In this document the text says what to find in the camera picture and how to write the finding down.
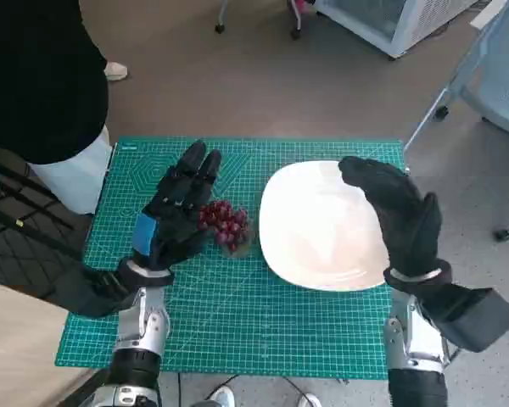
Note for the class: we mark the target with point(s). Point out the white perforated cabinet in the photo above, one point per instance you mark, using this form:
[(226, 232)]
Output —
[(407, 25)]

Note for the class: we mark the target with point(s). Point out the pink object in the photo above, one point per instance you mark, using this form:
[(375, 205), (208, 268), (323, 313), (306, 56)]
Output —
[(301, 6)]

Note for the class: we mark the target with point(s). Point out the person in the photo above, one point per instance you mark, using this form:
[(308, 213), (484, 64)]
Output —
[(34, 76)]

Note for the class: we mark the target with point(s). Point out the black left robot hand, blue tape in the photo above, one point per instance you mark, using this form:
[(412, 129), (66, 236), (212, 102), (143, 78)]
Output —
[(174, 224)]

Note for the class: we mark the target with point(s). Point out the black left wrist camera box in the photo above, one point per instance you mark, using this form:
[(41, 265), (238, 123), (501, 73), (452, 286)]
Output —
[(97, 292)]

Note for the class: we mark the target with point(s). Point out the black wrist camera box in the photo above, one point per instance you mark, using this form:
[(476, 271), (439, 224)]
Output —
[(479, 318), (97, 292)]

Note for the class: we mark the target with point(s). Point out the pale blue mesh chair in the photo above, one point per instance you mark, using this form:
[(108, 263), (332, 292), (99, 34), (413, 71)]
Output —
[(500, 85)]

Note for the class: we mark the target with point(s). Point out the green cutting mat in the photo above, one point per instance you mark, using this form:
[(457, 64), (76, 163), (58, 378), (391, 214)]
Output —
[(258, 322)]

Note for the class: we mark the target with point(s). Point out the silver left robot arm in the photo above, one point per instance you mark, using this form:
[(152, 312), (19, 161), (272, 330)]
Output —
[(148, 322)]

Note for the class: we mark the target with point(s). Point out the person's white shoe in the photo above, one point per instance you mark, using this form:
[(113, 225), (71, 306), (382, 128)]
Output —
[(115, 71)]

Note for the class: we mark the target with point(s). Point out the white flat panel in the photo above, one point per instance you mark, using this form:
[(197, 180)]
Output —
[(488, 16)]

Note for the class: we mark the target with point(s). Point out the white square plate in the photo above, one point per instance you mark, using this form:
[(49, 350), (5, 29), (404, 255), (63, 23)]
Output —
[(322, 229)]

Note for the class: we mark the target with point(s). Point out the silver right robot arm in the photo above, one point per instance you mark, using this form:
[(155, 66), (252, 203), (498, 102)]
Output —
[(420, 337)]

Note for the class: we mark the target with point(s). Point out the rolling chair with casters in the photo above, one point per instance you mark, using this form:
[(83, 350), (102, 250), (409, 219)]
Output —
[(219, 28)]

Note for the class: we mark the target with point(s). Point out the light wooden board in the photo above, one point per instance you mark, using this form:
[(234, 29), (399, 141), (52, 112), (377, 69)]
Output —
[(17, 347)]

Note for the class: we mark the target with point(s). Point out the black metal frame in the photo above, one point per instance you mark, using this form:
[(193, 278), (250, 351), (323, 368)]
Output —
[(38, 212)]

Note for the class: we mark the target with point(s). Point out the red toy grape bunch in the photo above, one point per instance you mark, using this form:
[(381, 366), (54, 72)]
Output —
[(229, 224)]

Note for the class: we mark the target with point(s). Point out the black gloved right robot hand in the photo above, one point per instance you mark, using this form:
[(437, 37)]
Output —
[(407, 220)]

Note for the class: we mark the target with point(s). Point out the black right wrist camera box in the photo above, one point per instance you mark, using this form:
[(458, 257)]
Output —
[(479, 318)]

